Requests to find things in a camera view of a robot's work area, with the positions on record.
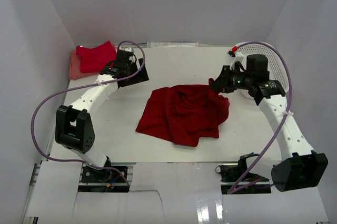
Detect white perforated plastic basket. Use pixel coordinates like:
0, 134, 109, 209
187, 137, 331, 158
235, 42, 289, 93

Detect dark red t-shirt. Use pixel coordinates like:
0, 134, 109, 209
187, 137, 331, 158
136, 85, 230, 147

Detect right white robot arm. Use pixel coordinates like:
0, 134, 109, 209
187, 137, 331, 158
210, 52, 328, 192

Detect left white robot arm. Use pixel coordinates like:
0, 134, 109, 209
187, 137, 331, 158
55, 47, 149, 168

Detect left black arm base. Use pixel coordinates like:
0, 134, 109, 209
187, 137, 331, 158
78, 166, 129, 193

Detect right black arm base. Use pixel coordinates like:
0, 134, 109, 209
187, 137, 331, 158
215, 152, 272, 195

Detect papers at table back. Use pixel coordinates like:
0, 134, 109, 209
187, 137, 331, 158
146, 42, 199, 48

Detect folded bright red t-shirt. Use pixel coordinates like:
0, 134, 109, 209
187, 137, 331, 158
76, 41, 116, 73

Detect folded pink t-shirt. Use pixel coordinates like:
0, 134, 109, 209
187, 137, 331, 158
68, 50, 87, 80

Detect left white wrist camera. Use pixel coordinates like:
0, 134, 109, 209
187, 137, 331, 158
119, 47, 134, 54

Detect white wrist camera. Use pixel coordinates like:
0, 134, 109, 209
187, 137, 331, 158
227, 46, 244, 70
119, 47, 134, 54

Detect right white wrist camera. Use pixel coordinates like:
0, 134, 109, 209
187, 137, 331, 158
227, 46, 244, 70

